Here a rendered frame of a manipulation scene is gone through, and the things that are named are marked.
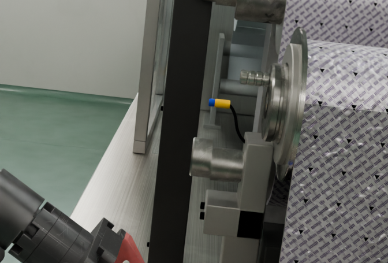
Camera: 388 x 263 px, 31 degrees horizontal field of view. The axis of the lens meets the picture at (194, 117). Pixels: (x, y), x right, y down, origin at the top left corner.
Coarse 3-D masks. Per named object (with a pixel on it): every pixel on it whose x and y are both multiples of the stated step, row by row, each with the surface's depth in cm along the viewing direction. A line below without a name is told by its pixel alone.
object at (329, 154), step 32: (320, 128) 61; (352, 128) 61; (384, 128) 61; (320, 160) 62; (352, 160) 62; (384, 160) 61; (320, 192) 62; (352, 192) 62; (384, 192) 62; (288, 224) 63; (320, 224) 63; (352, 224) 63; (384, 224) 63; (288, 256) 64; (320, 256) 64; (352, 256) 64; (384, 256) 63
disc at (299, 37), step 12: (300, 36) 63; (300, 48) 62; (300, 60) 62; (300, 72) 61; (300, 84) 60; (300, 96) 60; (300, 108) 60; (300, 120) 60; (300, 132) 60; (288, 156) 62; (276, 168) 70; (288, 168) 62
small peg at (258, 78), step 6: (240, 72) 67; (246, 72) 66; (252, 72) 66; (258, 72) 66; (264, 72) 67; (240, 78) 66; (246, 78) 66; (252, 78) 66; (258, 78) 66; (264, 78) 66; (252, 84) 66; (258, 84) 66; (264, 84) 66
